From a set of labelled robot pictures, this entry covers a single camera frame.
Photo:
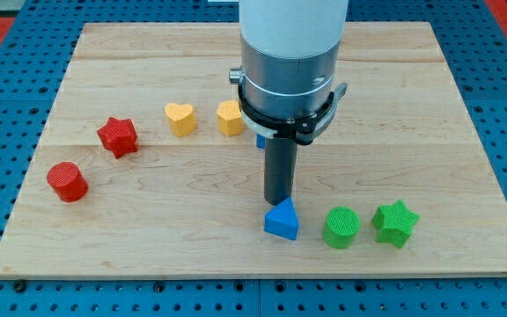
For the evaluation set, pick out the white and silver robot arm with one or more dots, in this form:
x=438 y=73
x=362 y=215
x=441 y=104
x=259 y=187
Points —
x=288 y=54

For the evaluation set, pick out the blue cube block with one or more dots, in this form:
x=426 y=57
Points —
x=260 y=141

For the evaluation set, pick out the yellow hexagon block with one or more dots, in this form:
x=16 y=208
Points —
x=229 y=120

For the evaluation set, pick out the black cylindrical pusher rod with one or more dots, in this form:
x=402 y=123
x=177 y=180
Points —
x=279 y=170

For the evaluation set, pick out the blue triangle block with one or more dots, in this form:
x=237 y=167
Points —
x=282 y=220

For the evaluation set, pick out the yellow heart block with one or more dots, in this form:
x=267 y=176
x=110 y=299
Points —
x=181 y=118

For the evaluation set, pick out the wooden board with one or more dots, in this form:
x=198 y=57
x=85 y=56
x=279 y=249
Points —
x=192 y=207

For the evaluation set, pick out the green cylinder block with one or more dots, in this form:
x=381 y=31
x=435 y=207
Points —
x=341 y=227

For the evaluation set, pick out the red star block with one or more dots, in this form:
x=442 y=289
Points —
x=118 y=136

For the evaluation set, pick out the green star block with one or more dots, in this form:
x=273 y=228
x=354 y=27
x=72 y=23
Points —
x=394 y=223

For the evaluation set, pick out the red cylinder block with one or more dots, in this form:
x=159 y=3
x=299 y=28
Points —
x=67 y=181

